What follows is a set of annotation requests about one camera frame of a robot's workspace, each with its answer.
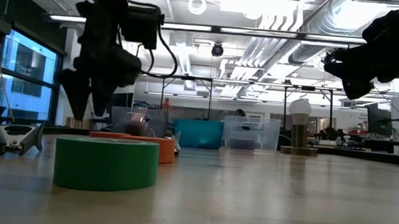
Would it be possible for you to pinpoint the green tape roll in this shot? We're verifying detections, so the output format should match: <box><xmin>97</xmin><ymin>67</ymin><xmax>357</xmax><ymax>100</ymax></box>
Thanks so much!
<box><xmin>53</xmin><ymin>135</ymin><xmax>161</xmax><ymax>196</ymax></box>

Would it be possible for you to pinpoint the grey translucent plastic bin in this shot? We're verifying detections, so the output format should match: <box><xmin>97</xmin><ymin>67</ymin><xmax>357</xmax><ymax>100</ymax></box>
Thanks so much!
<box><xmin>109</xmin><ymin>105</ymin><xmax>170</xmax><ymax>141</ymax></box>

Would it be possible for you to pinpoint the teal plastic bin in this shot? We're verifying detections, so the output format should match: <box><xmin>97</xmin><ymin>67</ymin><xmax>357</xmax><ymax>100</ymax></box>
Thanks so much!
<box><xmin>171</xmin><ymin>118</ymin><xmax>225</xmax><ymax>151</ymax></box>

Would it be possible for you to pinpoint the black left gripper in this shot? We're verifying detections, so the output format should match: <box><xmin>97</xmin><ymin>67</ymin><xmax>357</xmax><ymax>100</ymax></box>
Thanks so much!
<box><xmin>55</xmin><ymin>23</ymin><xmax>145</xmax><ymax>125</ymax></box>

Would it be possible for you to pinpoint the wooden crate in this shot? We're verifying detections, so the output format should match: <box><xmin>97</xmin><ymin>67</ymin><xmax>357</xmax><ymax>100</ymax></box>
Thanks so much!
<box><xmin>65</xmin><ymin>116</ymin><xmax>92</xmax><ymax>130</ymax></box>

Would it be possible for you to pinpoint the clear plastic bin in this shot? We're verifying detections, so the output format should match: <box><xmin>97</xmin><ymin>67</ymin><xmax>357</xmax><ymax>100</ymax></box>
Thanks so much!
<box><xmin>222</xmin><ymin>114</ymin><xmax>283</xmax><ymax>153</ymax></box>

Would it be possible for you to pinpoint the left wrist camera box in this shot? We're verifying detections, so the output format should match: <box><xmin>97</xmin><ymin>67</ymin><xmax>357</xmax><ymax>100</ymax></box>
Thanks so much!
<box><xmin>119</xmin><ymin>3</ymin><xmax>166</xmax><ymax>51</ymax></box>

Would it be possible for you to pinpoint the black monitor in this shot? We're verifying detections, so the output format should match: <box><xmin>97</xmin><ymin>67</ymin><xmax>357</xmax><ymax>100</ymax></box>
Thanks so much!
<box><xmin>364</xmin><ymin>101</ymin><xmax>395</xmax><ymax>139</ymax></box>
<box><xmin>111</xmin><ymin>92</ymin><xmax>134</xmax><ymax>117</ymax></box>

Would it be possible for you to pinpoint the white ring fixture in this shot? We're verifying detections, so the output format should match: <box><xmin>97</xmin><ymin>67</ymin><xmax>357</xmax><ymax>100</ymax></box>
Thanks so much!
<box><xmin>187</xmin><ymin>0</ymin><xmax>208</xmax><ymax>17</ymax></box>

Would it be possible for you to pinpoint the black rig frame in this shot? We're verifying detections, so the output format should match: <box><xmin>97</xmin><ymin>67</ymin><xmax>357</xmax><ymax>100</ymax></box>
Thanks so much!
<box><xmin>281</xmin><ymin>84</ymin><xmax>336</xmax><ymax>133</ymax></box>
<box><xmin>158</xmin><ymin>74</ymin><xmax>215</xmax><ymax>123</ymax></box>

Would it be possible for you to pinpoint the white bulb brass lamp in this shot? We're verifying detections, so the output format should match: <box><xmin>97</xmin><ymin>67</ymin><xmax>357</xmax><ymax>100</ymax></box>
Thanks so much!
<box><xmin>279</xmin><ymin>97</ymin><xmax>322</xmax><ymax>157</ymax></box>

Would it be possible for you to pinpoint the black ceiling spotlight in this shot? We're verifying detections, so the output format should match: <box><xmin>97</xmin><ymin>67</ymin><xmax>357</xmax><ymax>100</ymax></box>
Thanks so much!
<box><xmin>211</xmin><ymin>42</ymin><xmax>225</xmax><ymax>58</ymax></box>

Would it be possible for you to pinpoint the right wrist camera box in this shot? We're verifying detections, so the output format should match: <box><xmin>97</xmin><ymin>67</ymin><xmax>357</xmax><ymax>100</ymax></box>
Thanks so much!
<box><xmin>361</xmin><ymin>0</ymin><xmax>399</xmax><ymax>46</ymax></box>

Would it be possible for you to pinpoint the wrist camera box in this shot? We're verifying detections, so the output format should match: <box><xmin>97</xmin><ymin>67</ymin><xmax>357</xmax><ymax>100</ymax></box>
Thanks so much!
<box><xmin>361</xmin><ymin>0</ymin><xmax>399</xmax><ymax>46</ymax></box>
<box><xmin>119</xmin><ymin>3</ymin><xmax>166</xmax><ymax>51</ymax></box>

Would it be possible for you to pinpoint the light grey staple remover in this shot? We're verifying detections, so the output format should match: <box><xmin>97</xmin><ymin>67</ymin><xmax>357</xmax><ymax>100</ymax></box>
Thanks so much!
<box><xmin>147</xmin><ymin>128</ymin><xmax>183</xmax><ymax>157</ymax></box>

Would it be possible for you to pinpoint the red tape roll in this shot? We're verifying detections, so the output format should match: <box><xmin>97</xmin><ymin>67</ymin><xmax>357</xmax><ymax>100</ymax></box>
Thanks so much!
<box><xmin>88</xmin><ymin>130</ymin><xmax>133</xmax><ymax>141</ymax></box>

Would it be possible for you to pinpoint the black aluminium table frame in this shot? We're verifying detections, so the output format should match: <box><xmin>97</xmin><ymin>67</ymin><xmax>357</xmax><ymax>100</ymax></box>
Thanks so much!
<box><xmin>0</xmin><ymin>105</ymin><xmax>399</xmax><ymax>167</ymax></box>

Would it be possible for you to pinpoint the orange tape roll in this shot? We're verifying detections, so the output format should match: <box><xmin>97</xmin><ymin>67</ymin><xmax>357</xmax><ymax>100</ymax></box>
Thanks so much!
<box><xmin>118</xmin><ymin>135</ymin><xmax>177</xmax><ymax>166</ymax></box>

